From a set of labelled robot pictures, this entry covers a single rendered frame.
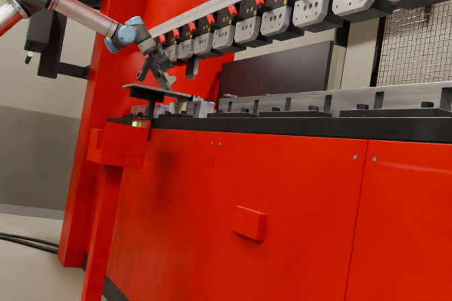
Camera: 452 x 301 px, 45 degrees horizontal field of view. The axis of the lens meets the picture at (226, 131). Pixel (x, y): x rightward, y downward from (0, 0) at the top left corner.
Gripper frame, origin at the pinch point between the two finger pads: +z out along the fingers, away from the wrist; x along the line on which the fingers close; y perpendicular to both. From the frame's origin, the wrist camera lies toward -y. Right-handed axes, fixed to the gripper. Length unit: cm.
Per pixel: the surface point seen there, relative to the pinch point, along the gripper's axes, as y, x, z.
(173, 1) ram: 35, 29, -34
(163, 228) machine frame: -40, -39, 39
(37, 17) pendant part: -18, 95, -65
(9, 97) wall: -46, 263, -36
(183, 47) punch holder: 17.9, 3.1, -13.3
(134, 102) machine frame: 4, 84, 5
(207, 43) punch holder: 17.3, -26.2, -11.4
